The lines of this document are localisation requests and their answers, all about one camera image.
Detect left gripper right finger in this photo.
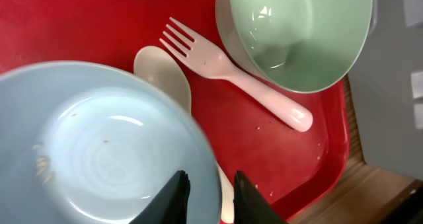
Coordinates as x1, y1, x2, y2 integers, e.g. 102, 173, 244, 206
233, 170, 288, 224

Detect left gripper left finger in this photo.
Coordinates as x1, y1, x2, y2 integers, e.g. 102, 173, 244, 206
130, 170, 190, 224

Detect light blue bowl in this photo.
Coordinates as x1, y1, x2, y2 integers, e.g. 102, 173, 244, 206
1, 61, 221, 223

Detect grey dishwasher rack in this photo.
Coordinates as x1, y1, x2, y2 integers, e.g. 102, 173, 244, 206
348, 0, 422, 180

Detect red serving tray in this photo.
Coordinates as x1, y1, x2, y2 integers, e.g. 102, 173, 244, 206
1, 0, 350, 219

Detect white plastic spoon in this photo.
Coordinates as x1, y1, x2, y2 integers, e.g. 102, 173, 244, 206
134, 46, 235, 223

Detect pink plastic fork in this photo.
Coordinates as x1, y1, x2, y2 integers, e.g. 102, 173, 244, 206
159, 17, 313, 132

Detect green bowl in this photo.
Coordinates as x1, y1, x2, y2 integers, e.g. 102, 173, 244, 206
215, 0, 373, 94

